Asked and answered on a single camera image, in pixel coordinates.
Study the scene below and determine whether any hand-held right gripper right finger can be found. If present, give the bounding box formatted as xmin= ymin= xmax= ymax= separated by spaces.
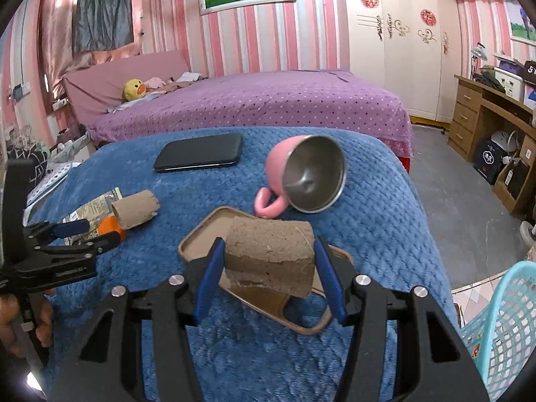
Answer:
xmin=313 ymin=237 xmax=490 ymax=402

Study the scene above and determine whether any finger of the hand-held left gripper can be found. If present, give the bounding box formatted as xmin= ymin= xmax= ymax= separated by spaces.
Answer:
xmin=25 ymin=219 xmax=90 ymax=244
xmin=32 ymin=230 xmax=122 ymax=257

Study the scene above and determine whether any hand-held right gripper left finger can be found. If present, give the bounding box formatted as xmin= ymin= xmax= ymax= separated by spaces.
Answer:
xmin=56 ymin=237 xmax=227 ymax=402

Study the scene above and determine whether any large orange peel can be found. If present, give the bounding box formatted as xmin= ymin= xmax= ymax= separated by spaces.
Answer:
xmin=99 ymin=217 xmax=126 ymax=240

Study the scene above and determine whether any teal plastic basket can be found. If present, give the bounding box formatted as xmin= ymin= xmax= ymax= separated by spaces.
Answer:
xmin=461 ymin=261 xmax=536 ymax=402

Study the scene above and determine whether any person's left hand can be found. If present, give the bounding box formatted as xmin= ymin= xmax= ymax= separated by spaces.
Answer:
xmin=0 ymin=294 xmax=55 ymax=358

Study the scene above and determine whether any grey barcode wrapper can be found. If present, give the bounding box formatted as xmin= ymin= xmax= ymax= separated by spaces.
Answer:
xmin=63 ymin=188 xmax=124 ymax=244

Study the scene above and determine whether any brown phone case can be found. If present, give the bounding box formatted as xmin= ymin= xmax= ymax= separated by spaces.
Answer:
xmin=178 ymin=206 xmax=354 ymax=336

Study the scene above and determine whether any black plaid cloth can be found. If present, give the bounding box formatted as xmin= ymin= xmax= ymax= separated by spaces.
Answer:
xmin=6 ymin=144 xmax=53 ymax=166

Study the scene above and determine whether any blue fleece blanket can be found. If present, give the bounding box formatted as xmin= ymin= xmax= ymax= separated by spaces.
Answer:
xmin=27 ymin=126 xmax=461 ymax=402

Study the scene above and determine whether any pink steel-lined cup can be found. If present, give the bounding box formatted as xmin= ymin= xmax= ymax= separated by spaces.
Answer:
xmin=254 ymin=135 xmax=348 ymax=218

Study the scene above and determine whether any black smartphone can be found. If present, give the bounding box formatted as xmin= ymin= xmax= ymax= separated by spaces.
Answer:
xmin=153 ymin=133 xmax=244 ymax=173

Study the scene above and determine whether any yellow duck plush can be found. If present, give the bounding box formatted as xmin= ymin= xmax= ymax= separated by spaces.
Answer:
xmin=123 ymin=78 xmax=147 ymax=102

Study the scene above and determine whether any pink covered headboard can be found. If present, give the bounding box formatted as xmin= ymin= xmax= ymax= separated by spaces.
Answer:
xmin=63 ymin=49 xmax=189 ymax=124

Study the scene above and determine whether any bed with purple bedspread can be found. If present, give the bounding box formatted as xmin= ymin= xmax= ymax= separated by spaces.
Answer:
xmin=88 ymin=69 xmax=415 ymax=157

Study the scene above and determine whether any pink satin curtain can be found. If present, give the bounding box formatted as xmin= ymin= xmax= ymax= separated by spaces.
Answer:
xmin=38 ymin=0 xmax=139 ymax=88

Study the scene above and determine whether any black gift box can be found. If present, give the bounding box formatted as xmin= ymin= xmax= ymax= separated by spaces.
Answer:
xmin=473 ymin=137 xmax=505 ymax=185

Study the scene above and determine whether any wooden desk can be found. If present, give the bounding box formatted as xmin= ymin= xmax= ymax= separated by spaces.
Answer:
xmin=447 ymin=74 xmax=536 ymax=218

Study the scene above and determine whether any grey curtain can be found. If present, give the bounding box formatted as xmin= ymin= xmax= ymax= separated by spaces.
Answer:
xmin=72 ymin=0 xmax=135 ymax=53

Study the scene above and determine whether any white round appliance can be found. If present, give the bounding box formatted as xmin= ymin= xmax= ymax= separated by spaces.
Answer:
xmin=490 ymin=131 xmax=520 ymax=153

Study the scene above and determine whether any white wardrobe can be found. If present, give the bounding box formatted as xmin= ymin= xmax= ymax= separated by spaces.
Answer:
xmin=348 ymin=0 xmax=461 ymax=124

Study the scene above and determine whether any white storage box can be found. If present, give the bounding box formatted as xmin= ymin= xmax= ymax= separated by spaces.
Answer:
xmin=494 ymin=67 xmax=526 ymax=101

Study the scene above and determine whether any desk lamp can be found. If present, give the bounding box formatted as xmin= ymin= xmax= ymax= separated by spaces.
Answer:
xmin=469 ymin=43 xmax=488 ymax=80

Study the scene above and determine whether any framed couple picture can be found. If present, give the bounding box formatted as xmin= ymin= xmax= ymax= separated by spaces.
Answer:
xmin=505 ymin=0 xmax=536 ymax=45

